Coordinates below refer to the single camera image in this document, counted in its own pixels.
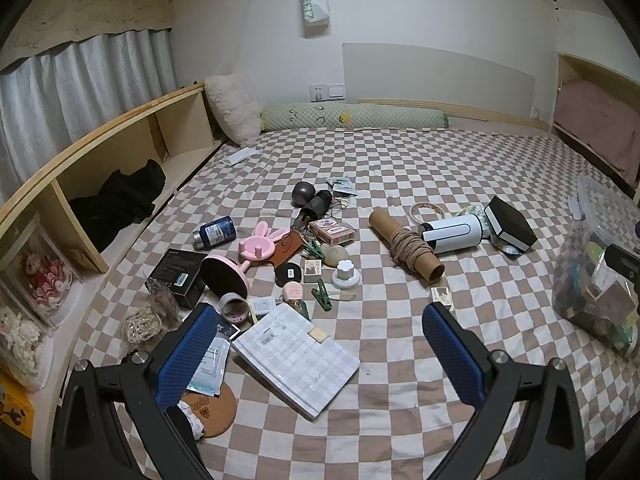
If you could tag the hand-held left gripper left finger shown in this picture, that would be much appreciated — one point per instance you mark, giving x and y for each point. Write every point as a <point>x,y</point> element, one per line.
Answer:
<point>187,355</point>

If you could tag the teal flat packet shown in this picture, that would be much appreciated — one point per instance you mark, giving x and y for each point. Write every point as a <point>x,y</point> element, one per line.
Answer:
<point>507,250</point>

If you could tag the black round compact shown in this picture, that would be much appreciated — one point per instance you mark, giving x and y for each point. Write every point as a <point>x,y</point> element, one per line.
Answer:
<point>287,274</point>

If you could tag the brown leather pouch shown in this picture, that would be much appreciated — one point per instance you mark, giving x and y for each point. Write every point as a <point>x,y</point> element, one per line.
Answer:
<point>287,250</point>

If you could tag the white curtain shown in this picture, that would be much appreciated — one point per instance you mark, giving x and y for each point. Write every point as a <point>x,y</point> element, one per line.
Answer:
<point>85,90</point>

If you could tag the brown fuzzy tuft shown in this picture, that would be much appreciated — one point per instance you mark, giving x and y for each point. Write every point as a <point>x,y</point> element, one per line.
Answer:
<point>162,302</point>

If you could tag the white hanging paper bag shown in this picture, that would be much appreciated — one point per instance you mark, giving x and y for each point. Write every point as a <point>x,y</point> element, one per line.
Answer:
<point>314,0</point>

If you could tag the white flower-shaped cap bottle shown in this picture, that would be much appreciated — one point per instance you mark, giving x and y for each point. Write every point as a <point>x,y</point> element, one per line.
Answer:
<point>346,275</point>

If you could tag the clear bag of pink plush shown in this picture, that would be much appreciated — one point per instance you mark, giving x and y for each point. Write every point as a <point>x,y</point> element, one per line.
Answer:
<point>40,270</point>

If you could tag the clear tape roll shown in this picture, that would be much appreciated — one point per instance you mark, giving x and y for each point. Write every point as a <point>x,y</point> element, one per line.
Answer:
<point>424,210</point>

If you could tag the clear plastic storage container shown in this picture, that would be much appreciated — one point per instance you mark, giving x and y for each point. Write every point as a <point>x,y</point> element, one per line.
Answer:
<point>580,270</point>

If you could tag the washi tape roll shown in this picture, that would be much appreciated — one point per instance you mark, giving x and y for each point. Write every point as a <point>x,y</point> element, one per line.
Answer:
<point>234,307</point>

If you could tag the wooden alcove frame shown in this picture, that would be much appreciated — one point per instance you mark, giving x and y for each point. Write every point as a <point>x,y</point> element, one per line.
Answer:
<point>562,90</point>

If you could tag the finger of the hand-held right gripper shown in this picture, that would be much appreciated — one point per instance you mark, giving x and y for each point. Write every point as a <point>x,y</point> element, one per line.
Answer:
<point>622,260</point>

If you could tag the wooden shelf unit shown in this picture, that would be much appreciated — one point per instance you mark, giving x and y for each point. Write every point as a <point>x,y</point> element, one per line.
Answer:
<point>175,110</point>

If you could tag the white headboard panel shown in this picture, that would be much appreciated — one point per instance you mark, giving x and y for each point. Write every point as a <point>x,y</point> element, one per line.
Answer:
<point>440,77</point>

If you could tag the small white card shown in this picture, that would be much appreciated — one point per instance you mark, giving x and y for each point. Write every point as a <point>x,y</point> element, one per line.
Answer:
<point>262,305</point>

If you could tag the teal mask packet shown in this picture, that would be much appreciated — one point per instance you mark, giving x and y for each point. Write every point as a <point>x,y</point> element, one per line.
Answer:
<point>342,185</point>

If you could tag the white cylindrical appliance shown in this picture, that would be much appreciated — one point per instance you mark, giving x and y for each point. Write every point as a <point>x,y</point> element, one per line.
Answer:
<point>452,232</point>

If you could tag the yellow sticky note pad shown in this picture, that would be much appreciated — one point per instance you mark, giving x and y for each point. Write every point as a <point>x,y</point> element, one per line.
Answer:
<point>317,335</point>

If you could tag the pink bunny stand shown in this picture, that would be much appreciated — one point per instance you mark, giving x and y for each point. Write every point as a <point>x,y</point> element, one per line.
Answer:
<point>260,245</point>

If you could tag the white fluffy pillow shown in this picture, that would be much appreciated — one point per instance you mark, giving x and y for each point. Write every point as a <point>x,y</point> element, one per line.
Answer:
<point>232,105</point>

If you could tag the white and teal packet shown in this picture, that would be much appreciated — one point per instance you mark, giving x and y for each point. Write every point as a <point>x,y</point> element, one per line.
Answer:
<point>210,365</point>

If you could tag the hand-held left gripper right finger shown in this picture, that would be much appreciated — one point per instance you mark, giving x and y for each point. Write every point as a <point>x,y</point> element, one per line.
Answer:
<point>450,345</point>

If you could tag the small picture card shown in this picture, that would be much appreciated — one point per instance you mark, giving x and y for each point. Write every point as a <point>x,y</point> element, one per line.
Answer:
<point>442,296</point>

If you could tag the pink card box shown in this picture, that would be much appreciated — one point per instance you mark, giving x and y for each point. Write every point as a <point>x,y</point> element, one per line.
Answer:
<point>332,231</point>

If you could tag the white wall switch plate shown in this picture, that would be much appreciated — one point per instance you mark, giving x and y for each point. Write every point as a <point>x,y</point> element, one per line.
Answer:
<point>327,91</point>

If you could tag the wooden headboard rail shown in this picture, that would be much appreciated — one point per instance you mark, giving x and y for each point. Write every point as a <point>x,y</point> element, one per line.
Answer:
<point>475,112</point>

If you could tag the pink blanket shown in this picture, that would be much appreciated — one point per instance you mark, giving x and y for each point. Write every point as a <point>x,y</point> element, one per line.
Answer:
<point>600,120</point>

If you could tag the pink round mirror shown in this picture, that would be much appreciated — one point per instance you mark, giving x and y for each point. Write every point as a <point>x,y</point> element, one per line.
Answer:
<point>225,280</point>

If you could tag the black card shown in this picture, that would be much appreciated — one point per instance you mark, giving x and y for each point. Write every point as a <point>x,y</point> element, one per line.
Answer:
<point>225,330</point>

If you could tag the beige round stone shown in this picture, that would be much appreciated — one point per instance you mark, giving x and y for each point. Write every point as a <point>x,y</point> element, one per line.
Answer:
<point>335,255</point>

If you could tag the green clip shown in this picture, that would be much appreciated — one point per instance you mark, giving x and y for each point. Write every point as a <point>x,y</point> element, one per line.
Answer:
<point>312,250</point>
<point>321,297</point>

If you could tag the clear bag of white plush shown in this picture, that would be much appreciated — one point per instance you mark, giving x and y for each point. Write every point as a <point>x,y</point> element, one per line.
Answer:
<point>22,345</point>

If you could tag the black printed carton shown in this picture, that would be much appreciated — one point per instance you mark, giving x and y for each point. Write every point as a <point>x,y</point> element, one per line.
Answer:
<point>180,275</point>

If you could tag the green bolster pillow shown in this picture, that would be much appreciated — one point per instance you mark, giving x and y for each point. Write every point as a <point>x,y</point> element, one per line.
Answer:
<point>350,115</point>

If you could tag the black cloth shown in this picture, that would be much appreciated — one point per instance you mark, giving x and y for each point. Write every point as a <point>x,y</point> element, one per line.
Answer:
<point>120,200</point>

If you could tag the cork coaster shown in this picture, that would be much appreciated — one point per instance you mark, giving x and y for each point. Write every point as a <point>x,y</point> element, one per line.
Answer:
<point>210,410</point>

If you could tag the white paper slip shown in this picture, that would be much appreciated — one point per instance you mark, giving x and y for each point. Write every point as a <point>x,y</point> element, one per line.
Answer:
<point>240,155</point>

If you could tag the black box with white sides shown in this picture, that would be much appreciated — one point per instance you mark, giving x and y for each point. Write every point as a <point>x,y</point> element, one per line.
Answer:
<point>510,227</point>

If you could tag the beige printed curtain valance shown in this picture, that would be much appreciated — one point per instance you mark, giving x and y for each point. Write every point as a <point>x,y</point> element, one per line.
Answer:
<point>90,15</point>

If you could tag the white crochet cloth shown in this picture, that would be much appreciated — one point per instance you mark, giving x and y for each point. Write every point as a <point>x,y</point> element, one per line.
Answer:
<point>192,422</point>

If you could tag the dark round ball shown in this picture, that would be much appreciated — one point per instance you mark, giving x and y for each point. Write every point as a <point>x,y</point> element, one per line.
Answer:
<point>303,193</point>

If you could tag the grid notebook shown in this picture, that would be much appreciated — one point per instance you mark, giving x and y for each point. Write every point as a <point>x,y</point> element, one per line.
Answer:
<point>295,360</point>

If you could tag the gold scissors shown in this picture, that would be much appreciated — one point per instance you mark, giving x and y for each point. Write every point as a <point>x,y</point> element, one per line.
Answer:
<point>300,307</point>

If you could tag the floral pouch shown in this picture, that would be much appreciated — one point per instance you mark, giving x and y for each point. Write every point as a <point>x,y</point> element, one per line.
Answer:
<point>475,209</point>

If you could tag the blue jar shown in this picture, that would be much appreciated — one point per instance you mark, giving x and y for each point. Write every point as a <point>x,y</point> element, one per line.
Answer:
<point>215,232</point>

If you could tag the small picture box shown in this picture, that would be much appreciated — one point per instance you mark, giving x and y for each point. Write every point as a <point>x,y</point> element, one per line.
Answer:
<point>311,267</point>

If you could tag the white wall outlet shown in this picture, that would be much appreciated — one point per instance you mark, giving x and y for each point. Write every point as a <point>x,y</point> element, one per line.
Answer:
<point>537,112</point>

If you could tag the yellow box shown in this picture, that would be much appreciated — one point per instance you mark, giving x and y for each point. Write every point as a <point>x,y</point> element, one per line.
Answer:
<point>15,405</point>

